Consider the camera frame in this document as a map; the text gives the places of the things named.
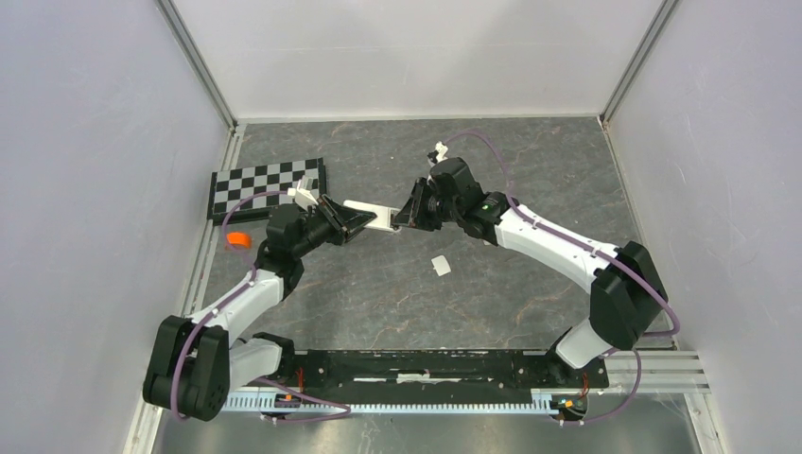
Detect grey white remote control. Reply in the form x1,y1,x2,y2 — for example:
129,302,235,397
342,200,402,235

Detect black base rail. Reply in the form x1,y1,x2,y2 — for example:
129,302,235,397
271,349,610,404

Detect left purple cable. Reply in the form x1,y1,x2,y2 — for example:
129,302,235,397
170,189,296,421

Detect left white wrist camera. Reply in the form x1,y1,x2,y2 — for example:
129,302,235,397
288,176,318,211

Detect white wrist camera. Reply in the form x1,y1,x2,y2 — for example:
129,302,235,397
427,141,448,166
288,176,318,211

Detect white slotted cable duct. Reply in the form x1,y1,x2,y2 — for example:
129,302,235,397
221,387,558,416

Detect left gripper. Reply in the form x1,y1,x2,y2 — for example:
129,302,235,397
291,194,376,258

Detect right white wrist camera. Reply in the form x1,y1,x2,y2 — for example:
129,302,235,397
427,141,448,166

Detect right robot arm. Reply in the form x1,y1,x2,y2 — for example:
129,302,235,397
391,158,668,386

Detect black white checkerboard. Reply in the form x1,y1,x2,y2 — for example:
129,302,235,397
207,157,327,225

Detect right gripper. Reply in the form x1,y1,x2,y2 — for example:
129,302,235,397
392,177,462,232

